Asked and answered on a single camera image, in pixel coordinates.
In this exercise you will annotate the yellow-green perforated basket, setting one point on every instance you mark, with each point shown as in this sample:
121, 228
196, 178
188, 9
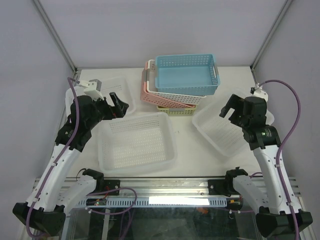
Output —
188, 111

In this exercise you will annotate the translucent white basket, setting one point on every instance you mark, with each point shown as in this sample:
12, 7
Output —
136, 145
118, 84
225, 137

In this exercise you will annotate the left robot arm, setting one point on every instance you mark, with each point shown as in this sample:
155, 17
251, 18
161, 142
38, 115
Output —
46, 208

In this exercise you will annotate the blue perforated basket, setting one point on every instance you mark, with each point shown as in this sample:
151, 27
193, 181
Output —
187, 74

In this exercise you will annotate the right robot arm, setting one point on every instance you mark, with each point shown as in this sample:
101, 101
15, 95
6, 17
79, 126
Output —
278, 211

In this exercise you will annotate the aluminium mounting rail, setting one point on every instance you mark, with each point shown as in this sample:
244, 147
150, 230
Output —
193, 187

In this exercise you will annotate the pink perforated basket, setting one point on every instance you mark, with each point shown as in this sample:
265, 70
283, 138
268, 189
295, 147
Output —
157, 100

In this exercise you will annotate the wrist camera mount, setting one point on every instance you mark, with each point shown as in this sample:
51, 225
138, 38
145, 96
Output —
257, 91
92, 88

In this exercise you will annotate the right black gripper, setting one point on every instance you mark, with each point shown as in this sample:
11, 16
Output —
234, 102

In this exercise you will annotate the cream white perforated basket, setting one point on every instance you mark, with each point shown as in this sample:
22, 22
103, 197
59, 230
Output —
181, 98

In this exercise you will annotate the white cable duct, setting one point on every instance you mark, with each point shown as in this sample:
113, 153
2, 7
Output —
154, 201

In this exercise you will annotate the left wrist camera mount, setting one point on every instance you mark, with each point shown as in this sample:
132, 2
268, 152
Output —
92, 88

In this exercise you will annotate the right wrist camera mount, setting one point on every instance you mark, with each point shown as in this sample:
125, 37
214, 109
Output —
257, 91

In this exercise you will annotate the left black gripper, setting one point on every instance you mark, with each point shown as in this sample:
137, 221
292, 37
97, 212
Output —
113, 111

